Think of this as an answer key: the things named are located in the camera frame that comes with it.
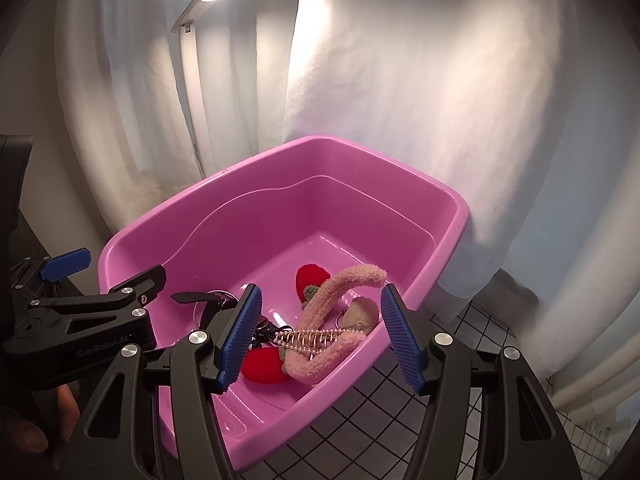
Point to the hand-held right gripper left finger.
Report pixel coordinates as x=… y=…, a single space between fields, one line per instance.
x=240 y=340

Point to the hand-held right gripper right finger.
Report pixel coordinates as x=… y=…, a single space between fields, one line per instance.
x=402 y=345

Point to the red strawberry plush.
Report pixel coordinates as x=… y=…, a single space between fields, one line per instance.
x=310 y=280
x=262 y=367

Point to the white radiator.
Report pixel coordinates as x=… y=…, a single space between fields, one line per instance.
x=590 y=390

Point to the silver bangle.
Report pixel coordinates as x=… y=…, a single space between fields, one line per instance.
x=194 y=316

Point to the white checked cloth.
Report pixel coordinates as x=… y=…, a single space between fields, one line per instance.
x=350 y=420

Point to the pink plastic basin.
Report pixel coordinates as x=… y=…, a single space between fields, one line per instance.
x=325 y=195

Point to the gold pearl claw clip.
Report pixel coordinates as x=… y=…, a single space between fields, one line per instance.
x=305 y=337

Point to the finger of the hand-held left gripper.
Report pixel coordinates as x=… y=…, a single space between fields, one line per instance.
x=65 y=263
x=120 y=300

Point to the white curtain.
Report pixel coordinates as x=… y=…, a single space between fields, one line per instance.
x=425 y=85

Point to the person's left hand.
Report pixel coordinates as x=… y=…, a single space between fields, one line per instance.
x=67 y=410

